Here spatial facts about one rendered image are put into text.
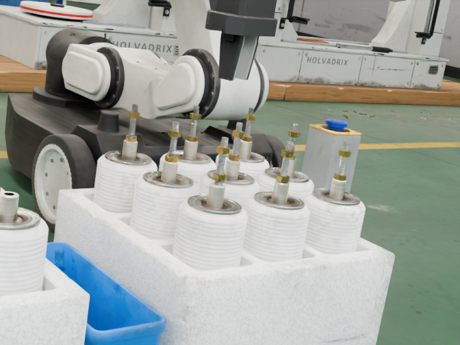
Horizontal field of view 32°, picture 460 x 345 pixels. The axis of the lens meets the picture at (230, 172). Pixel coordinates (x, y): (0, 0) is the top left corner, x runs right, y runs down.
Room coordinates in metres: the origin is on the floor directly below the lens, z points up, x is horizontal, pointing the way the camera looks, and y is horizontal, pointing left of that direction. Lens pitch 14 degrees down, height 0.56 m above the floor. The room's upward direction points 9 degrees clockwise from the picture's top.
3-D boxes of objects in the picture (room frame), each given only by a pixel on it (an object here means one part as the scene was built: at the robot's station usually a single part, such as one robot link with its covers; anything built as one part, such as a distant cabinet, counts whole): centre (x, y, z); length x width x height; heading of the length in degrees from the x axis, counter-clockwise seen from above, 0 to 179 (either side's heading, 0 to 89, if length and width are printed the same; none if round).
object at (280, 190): (1.13, -0.08, 0.26); 0.02 x 0.02 x 0.03
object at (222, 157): (1.06, 0.01, 0.31); 0.01 x 0.01 x 0.08
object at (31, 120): (1.92, 0.29, 0.19); 0.64 x 0.52 x 0.33; 41
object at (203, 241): (1.06, 0.01, 0.16); 0.10 x 0.10 x 0.18
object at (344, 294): (1.22, 0.00, 0.09); 0.39 x 0.39 x 0.18; 39
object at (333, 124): (1.46, -0.18, 0.32); 0.04 x 0.04 x 0.02
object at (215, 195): (1.06, 0.01, 0.26); 0.02 x 0.02 x 0.03
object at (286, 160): (1.13, -0.08, 0.30); 0.01 x 0.01 x 0.08
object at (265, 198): (1.13, -0.08, 0.25); 0.08 x 0.08 x 0.01
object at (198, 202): (1.06, 0.01, 0.25); 0.08 x 0.08 x 0.01
